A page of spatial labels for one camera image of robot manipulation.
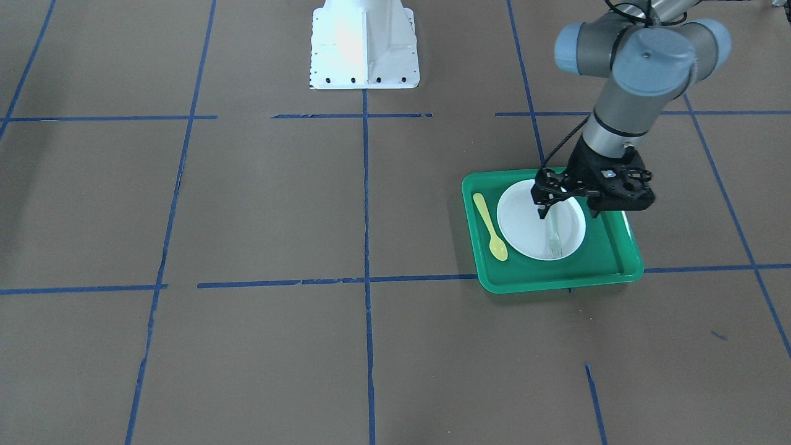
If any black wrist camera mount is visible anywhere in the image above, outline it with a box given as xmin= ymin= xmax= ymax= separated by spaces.
xmin=587 ymin=147 xmax=656 ymax=212

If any green plastic tray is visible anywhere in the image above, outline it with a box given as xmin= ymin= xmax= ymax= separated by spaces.
xmin=461 ymin=169 xmax=644 ymax=295

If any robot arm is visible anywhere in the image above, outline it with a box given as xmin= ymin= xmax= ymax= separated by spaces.
xmin=531 ymin=1 xmax=732 ymax=219

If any white round plate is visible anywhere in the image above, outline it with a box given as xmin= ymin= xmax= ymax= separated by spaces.
xmin=496 ymin=179 xmax=586 ymax=260

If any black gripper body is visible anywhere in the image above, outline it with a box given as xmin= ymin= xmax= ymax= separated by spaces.
xmin=565 ymin=139 xmax=637 ymax=199

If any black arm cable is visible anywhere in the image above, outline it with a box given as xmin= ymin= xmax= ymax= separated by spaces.
xmin=541 ymin=0 xmax=693 ymax=171

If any yellow plastic spoon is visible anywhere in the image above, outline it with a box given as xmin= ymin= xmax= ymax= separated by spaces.
xmin=472 ymin=193 xmax=509 ymax=261

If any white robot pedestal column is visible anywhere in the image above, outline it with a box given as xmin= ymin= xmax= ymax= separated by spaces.
xmin=309 ymin=1 xmax=421 ymax=90

